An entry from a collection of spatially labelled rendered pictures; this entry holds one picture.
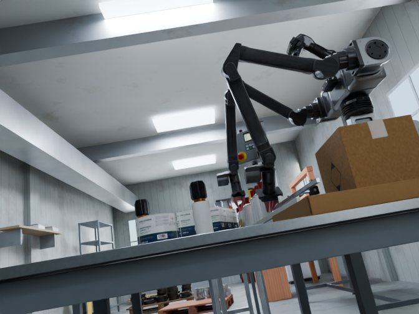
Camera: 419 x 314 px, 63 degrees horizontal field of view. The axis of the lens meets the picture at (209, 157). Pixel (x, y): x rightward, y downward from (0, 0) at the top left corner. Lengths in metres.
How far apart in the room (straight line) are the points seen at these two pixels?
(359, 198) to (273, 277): 5.22
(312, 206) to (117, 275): 0.39
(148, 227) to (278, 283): 4.49
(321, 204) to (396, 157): 0.54
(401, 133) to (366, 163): 0.16
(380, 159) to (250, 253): 0.64
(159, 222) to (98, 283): 0.95
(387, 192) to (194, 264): 0.41
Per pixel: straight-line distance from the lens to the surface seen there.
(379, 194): 0.76
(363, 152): 1.17
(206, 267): 0.66
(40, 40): 4.30
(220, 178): 1.87
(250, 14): 4.06
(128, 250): 0.63
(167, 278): 0.66
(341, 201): 0.73
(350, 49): 1.51
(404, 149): 1.23
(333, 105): 1.80
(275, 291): 5.94
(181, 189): 11.25
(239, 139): 2.04
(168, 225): 1.61
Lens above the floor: 0.78
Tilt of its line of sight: 17 degrees up
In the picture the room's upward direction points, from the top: 10 degrees counter-clockwise
